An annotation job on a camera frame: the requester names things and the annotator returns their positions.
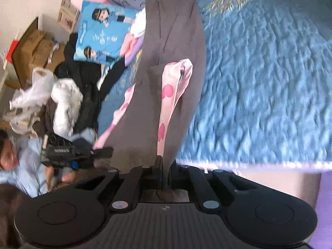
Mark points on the white plastic bag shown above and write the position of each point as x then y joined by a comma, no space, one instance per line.
26,104

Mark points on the folded white garment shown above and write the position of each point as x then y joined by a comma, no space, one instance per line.
138,25

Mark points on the light blue padded jacket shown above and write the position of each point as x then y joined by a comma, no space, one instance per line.
29,176

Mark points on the folded purple garment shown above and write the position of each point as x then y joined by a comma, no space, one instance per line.
136,49

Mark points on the black clothes pile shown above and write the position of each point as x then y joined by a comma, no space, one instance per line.
86,76

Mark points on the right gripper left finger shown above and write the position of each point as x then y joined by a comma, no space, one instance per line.
138,180

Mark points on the person left hand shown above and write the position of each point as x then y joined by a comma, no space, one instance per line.
55,177

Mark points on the grey garment with pink cuffs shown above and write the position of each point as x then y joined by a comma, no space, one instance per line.
159,106

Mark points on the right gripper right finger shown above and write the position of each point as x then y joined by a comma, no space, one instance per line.
193,181

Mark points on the blue cartoon police cushion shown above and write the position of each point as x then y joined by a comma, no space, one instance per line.
101,33

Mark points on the white fluffy garment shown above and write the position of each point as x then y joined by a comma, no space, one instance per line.
68,98

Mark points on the folded coral pink garment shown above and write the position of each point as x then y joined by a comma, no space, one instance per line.
128,45

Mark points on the blue floral quilted blanket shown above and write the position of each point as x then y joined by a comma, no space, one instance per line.
266,98

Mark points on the cardboard boxes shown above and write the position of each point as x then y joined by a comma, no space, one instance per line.
35,49

